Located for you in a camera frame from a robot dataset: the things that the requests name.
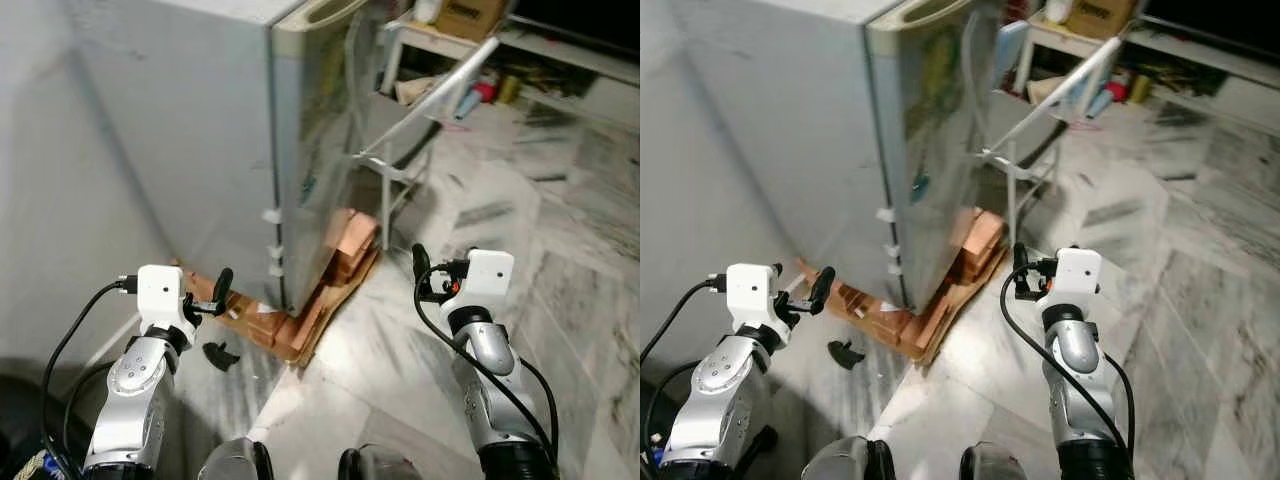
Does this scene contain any grey fridge body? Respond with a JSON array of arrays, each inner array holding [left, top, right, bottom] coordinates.
[[668, 0, 909, 313], [62, 0, 301, 313]]

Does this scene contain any small black plastic piece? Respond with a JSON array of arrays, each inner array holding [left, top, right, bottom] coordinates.
[[202, 341, 242, 372], [827, 339, 867, 372]]

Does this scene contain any orange brick stack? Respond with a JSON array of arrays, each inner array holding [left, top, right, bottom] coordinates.
[[178, 208, 383, 367], [795, 205, 1009, 366]]

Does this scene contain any robot left leg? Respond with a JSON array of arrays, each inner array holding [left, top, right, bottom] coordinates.
[[800, 436, 896, 480], [197, 437, 274, 480]]

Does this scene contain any robot leg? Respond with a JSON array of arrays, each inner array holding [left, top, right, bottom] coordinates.
[[197, 437, 274, 480], [337, 444, 423, 480], [960, 442, 1046, 480], [800, 436, 896, 480]]

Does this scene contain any white metal rack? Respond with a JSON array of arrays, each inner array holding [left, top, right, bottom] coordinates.
[[343, 15, 503, 253], [975, 15, 1126, 251]]

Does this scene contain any robot right leg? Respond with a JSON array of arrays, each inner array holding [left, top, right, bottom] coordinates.
[[960, 442, 1046, 480], [337, 444, 423, 480]]

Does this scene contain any brown cardboard box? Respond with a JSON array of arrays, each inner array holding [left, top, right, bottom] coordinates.
[[432, 0, 513, 41], [1065, 0, 1141, 41]]

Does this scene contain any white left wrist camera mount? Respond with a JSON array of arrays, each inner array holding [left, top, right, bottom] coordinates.
[[726, 262, 784, 346], [136, 264, 199, 347]]

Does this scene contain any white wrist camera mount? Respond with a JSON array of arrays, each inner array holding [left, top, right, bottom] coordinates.
[[462, 249, 516, 309], [726, 262, 784, 346], [1052, 246, 1103, 307], [136, 264, 199, 347]]

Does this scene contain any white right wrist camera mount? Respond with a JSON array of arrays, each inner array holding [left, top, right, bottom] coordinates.
[[462, 249, 516, 309], [1052, 246, 1103, 307]]

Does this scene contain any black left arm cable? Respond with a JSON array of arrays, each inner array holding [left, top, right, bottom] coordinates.
[[640, 276, 729, 471], [38, 276, 139, 479]]

